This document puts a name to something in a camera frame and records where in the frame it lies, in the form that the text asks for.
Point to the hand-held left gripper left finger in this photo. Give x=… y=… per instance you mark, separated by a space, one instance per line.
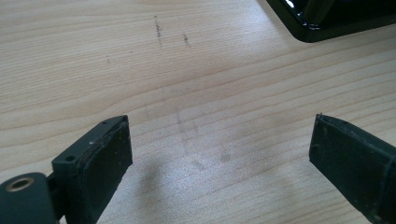
x=102 y=161

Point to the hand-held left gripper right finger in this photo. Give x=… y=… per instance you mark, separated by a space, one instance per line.
x=351 y=161

